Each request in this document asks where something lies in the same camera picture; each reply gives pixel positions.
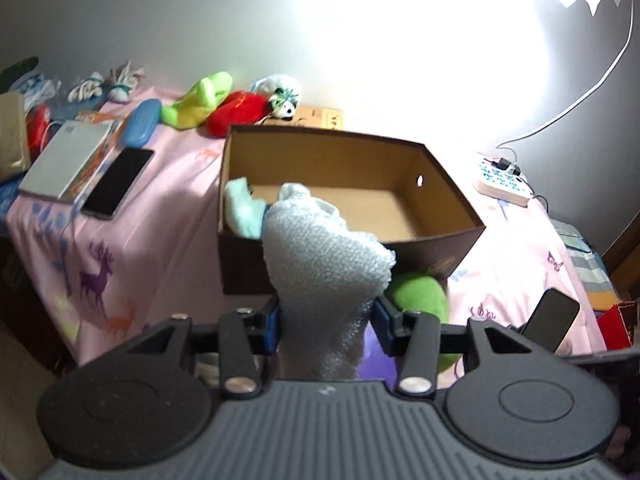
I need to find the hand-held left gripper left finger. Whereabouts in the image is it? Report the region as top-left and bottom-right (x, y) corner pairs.
(120, 297), (284, 402)

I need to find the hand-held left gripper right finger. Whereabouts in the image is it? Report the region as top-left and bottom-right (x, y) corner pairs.
(372, 297), (537, 398)

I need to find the white fuzzy cloth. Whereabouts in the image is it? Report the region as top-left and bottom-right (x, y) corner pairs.
(261, 195), (397, 381)

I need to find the brown cardboard box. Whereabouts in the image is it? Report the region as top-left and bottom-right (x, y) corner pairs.
(216, 125), (487, 297)

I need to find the purple cloth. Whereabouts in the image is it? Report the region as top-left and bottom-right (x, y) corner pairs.
(357, 325), (406, 386)

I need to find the mint green sock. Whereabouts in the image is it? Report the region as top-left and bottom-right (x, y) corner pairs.
(223, 177), (268, 241)

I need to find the pink printed sheet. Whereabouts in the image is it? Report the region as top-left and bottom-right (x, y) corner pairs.
(4, 85), (608, 367)

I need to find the black smartphone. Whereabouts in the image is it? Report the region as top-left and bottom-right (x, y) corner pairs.
(81, 147), (156, 221)
(520, 287), (581, 353)

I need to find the white power strip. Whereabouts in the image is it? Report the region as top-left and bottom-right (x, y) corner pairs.
(472, 155), (531, 208)

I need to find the striped cloth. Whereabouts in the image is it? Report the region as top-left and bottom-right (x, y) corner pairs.
(550, 219), (614, 306)

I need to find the yellow book box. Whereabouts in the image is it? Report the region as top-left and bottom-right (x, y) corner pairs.
(260, 106), (346, 132)

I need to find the red plush toy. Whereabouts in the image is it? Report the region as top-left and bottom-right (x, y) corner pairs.
(206, 90), (273, 138)

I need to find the small panda plush toy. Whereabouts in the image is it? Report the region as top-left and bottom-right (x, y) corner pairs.
(267, 87), (299, 122)

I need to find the lime green plush toy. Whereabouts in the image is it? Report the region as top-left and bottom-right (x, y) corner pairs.
(161, 71), (234, 131)

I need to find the red box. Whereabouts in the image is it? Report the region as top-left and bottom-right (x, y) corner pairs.
(595, 300), (640, 352)

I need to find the orange book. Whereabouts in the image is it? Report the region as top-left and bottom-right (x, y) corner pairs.
(70, 110), (126, 202)

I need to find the blue glasses case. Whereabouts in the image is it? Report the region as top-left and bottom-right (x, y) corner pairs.
(124, 98), (163, 148)

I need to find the white fluffy plush toy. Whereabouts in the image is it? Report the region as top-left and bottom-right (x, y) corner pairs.
(250, 74), (303, 103)

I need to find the grey notebook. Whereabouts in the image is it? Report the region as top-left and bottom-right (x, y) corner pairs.
(19, 120), (118, 203)

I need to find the red pouch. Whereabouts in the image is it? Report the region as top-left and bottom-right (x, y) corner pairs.
(26, 104), (53, 161)

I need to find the gold paper bag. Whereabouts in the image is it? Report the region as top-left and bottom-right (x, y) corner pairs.
(0, 91), (32, 178)

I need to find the blue and white packet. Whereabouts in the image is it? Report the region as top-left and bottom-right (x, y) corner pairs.
(10, 72), (62, 111)

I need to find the black cable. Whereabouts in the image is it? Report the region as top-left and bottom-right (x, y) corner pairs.
(519, 174), (552, 221)

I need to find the white cable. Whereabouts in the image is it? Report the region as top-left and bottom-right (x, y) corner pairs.
(495, 0), (634, 152)

